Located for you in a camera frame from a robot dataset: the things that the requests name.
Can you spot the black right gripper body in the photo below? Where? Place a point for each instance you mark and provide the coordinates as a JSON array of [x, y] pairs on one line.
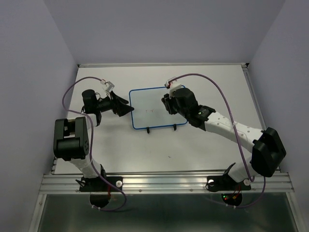
[[172, 106]]

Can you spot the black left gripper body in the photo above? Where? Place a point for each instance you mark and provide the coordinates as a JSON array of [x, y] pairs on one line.
[[105, 104]]

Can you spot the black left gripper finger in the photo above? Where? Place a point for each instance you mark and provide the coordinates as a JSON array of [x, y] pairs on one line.
[[123, 109], [118, 99]]

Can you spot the blue framed whiteboard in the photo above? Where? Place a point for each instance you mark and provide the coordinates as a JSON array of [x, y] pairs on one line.
[[149, 111]]

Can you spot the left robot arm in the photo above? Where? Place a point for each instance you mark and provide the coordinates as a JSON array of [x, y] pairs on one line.
[[71, 141]]

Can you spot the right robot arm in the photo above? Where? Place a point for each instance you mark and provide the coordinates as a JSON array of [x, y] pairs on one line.
[[243, 136]]

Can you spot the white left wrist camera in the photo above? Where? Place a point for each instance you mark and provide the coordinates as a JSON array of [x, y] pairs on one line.
[[107, 86]]

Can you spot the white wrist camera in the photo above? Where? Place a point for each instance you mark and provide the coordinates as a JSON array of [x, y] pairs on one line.
[[107, 86], [172, 85]]

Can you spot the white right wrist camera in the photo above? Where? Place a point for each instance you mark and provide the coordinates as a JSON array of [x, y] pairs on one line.
[[172, 85]]

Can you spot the aluminium table edge rail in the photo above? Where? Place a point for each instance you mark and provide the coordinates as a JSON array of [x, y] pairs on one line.
[[105, 65]]

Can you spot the aluminium right side rail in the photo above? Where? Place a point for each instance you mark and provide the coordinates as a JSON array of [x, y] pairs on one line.
[[258, 106]]

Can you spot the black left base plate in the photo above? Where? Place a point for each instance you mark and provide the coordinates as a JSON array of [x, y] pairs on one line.
[[97, 184]]

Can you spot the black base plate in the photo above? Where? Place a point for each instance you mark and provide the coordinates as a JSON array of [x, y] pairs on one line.
[[224, 183], [97, 184]]

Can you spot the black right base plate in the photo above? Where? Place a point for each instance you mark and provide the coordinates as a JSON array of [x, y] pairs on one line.
[[224, 183]]

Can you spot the aluminium front mounting rail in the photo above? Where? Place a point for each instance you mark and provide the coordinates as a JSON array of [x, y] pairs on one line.
[[162, 183]]

